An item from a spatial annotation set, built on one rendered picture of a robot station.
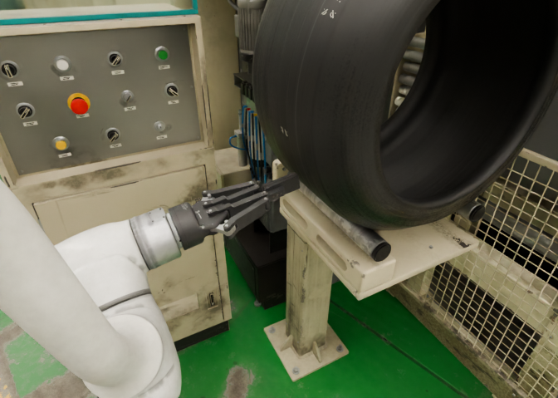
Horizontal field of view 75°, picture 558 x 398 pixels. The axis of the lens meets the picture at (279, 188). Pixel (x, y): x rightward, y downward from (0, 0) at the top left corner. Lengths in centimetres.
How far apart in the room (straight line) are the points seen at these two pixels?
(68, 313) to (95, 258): 21
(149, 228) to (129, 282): 8
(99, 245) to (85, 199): 57
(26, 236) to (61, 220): 85
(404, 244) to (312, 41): 57
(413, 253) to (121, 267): 64
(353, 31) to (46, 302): 45
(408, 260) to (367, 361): 85
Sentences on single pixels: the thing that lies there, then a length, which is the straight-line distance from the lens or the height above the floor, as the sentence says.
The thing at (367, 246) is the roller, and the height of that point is 91.
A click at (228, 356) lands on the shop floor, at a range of 167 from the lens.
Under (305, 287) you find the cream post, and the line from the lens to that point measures 132.
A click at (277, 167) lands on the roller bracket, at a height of 94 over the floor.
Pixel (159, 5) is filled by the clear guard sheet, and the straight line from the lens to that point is 106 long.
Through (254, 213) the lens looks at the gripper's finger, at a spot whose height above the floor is 103.
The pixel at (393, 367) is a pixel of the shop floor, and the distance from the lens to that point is 170.
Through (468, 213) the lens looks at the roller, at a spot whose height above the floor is 90.
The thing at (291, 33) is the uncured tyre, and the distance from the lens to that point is 60.
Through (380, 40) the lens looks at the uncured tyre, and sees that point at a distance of 52.
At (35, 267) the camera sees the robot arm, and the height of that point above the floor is 118.
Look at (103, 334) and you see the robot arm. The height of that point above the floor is 107.
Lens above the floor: 139
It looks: 32 degrees down
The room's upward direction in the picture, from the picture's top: straight up
